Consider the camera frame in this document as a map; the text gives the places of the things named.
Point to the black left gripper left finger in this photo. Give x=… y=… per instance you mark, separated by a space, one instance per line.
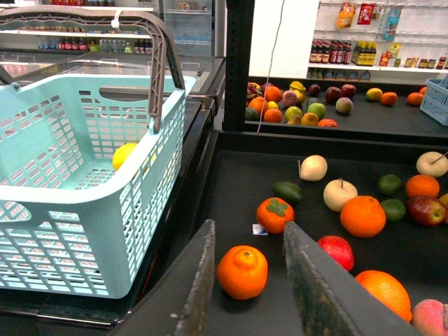
x=178 y=303

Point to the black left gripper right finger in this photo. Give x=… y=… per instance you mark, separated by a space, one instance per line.
x=328 y=298

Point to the light blue shopping basket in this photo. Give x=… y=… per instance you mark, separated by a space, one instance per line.
x=70 y=223

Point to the yellow lemon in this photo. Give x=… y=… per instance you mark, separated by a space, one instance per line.
x=374 y=94
x=121 y=154

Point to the grey-brown basket handle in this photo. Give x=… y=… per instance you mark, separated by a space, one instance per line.
x=163 y=52

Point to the red apple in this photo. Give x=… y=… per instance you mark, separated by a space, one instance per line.
x=339 y=249

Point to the orange at tray front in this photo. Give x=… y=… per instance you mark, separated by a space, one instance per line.
x=388 y=290

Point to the bumpy orange mandarin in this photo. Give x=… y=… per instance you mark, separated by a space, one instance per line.
x=243 y=272

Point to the large orange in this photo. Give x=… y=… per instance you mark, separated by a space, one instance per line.
x=363 y=217

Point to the peach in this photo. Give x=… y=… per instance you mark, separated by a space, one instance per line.
x=430 y=317

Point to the white price tag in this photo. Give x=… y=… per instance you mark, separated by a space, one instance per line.
x=258 y=229

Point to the orange persimmon with green leaf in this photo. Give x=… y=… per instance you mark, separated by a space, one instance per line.
x=273 y=214

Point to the black fruit tray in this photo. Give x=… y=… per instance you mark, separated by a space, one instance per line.
x=227 y=174

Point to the cream pear middle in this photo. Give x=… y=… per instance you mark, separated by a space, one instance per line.
x=337 y=193

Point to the green lime lower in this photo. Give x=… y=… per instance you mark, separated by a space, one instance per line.
x=394 y=209

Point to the green lime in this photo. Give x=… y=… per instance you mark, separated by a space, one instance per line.
x=389 y=184
x=394 y=209

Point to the dark green avocado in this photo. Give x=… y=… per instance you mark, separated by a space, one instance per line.
x=289 y=192

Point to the green lime upper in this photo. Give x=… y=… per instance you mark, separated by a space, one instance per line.
x=389 y=184

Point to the red-yellow apple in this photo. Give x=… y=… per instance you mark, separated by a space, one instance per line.
x=426 y=211

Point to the small orange at right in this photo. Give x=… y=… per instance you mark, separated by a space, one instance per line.
x=422 y=185

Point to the cream pear right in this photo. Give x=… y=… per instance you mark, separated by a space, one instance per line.
x=432 y=163

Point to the far green apple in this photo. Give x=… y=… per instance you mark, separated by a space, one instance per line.
x=317 y=108

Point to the small blue basket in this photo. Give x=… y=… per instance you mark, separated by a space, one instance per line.
x=434 y=103

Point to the white zip tie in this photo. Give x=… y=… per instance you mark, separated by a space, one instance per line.
x=115 y=22

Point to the black shelf frame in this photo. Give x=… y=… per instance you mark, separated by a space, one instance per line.
x=370 y=121

